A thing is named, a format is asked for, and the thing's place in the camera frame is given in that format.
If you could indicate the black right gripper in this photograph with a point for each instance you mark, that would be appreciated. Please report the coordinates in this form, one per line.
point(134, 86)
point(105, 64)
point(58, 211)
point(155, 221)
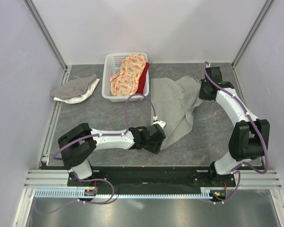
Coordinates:
point(201, 95)

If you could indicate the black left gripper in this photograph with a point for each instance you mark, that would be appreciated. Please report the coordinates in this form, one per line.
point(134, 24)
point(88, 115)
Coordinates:
point(155, 149)

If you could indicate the grey-green cloth napkin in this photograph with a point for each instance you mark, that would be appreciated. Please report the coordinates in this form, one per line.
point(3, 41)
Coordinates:
point(174, 103)

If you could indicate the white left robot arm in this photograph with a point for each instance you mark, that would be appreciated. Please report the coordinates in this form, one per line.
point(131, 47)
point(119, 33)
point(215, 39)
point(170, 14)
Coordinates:
point(77, 145)

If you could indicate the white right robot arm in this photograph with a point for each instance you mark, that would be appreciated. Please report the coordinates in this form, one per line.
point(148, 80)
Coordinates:
point(250, 135)

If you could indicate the red cloth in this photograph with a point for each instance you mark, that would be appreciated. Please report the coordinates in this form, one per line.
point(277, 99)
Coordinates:
point(142, 79)

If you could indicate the floral mesh laundry bag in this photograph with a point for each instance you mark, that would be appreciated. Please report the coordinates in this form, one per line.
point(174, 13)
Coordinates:
point(125, 82)

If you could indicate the white perforated plastic basket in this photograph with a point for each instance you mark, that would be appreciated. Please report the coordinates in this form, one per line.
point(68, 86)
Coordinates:
point(111, 67)

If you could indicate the white cloth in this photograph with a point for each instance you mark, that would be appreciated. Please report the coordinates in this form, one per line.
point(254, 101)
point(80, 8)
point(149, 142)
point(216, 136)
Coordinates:
point(81, 98)

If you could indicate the grey cloth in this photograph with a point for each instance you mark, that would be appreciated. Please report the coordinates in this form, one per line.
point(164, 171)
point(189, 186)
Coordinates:
point(73, 88)

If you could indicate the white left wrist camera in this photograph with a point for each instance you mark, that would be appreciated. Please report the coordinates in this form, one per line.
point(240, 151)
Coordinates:
point(162, 124)

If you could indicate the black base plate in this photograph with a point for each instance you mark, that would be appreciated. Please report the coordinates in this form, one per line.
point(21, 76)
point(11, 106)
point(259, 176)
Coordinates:
point(178, 175)

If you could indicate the slotted cable duct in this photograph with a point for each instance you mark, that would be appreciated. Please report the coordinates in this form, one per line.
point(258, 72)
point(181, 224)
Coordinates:
point(88, 194)

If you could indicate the aluminium frame rail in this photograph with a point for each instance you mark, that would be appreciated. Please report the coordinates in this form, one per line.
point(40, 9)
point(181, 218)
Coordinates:
point(178, 36)

